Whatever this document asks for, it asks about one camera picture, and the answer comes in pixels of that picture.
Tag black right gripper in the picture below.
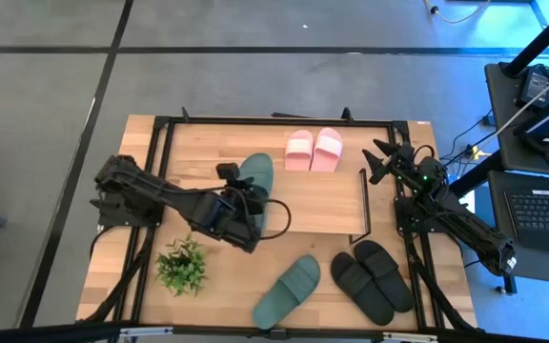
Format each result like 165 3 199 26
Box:
361 138 424 187

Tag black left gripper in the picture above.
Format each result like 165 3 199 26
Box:
220 176 271 254

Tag green rubber slide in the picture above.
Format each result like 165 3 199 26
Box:
252 253 322 331
237 151 275 235

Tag black rubber slide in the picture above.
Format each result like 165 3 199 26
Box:
330 251 396 328
354 239 417 314

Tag pink rubber slide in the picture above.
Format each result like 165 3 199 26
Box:
284 129 315 172
310 126 344 173

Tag black diagonal pole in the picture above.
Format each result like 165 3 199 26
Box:
447 150 507 200
500 0 549 80

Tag white box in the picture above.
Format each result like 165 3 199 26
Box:
458 189 478 229

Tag small artificial green plant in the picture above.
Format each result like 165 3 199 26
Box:
154 232 209 297

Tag black side desk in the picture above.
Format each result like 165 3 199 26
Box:
483 61 549 297

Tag thin white rod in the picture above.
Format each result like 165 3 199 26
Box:
485 63 549 141

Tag black power adapter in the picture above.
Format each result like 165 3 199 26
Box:
516 65 549 110

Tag black laptop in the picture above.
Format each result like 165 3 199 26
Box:
502 92 549 258

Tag black rig beam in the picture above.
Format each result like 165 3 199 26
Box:
0 319 549 343

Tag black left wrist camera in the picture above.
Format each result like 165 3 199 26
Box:
215 162 241 182

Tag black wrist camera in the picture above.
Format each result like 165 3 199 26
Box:
215 162 241 182
417 155 447 181

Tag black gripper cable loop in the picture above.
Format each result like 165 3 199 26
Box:
258 197 293 241

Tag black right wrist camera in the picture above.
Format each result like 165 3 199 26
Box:
417 155 447 181

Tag wooden shelf black frame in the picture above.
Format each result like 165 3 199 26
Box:
226 166 372 246

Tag black aluminium table frame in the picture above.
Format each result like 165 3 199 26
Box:
112 112 447 333

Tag black floor cables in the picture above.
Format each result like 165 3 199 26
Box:
439 110 498 168

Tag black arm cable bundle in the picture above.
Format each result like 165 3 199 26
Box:
406 235 477 333
79 227 155 324

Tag white floor cable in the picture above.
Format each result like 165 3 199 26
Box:
421 0 493 25

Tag silver metal bracket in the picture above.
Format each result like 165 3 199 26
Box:
118 325 174 340
381 331 438 343

